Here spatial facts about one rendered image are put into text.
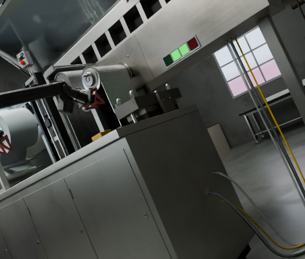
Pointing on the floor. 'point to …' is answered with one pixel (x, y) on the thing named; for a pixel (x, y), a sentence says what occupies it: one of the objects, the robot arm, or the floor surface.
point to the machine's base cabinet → (126, 204)
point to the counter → (218, 139)
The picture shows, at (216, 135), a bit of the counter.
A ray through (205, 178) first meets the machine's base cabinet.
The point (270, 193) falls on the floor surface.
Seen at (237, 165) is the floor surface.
